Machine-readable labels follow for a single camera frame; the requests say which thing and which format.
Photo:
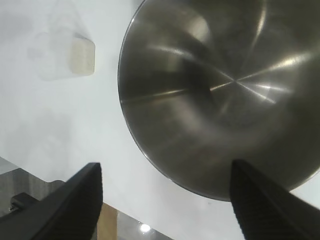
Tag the brown wooden board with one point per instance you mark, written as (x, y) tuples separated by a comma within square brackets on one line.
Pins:
[(108, 222)]

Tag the translucent plastic measuring cup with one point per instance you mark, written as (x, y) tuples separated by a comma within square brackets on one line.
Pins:
[(57, 57)]

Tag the black mount bracket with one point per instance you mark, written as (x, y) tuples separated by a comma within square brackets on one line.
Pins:
[(21, 200)]

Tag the stainless steel mixing bowl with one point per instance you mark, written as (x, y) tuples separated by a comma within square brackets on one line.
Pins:
[(200, 100)]

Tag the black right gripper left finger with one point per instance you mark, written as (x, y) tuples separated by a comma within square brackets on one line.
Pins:
[(62, 212)]

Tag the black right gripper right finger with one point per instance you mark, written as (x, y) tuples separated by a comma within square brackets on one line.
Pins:
[(265, 210)]

